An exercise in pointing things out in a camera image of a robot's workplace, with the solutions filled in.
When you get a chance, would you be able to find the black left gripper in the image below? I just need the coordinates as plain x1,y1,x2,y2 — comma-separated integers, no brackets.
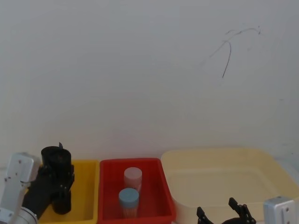
21,164,76,220

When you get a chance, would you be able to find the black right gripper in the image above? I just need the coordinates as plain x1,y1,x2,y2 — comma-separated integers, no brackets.
196,197,257,224

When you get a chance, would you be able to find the yellow plastic bin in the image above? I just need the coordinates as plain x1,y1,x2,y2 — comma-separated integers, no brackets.
37,159,100,224

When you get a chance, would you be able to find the cream plastic tub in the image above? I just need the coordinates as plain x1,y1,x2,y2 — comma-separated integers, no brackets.
161,146,299,224

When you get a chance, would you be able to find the red plastic bin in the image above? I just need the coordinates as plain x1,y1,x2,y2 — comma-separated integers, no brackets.
97,157,176,224

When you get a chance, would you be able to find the clear jar with blue lid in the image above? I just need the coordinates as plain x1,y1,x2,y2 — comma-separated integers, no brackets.
118,188,140,219

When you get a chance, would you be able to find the clear jar with pink lid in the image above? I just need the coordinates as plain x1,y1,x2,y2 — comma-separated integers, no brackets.
123,167,143,192

